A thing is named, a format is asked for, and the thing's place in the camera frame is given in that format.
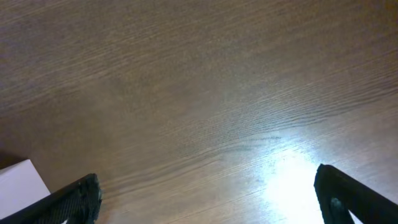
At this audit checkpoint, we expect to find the white cardboard box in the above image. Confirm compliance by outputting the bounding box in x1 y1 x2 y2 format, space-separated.
0 159 50 219

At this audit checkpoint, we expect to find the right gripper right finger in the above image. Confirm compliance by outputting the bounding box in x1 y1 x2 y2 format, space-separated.
314 164 397 224

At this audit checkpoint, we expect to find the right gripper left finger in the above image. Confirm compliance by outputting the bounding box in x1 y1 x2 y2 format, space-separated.
1 174 102 224

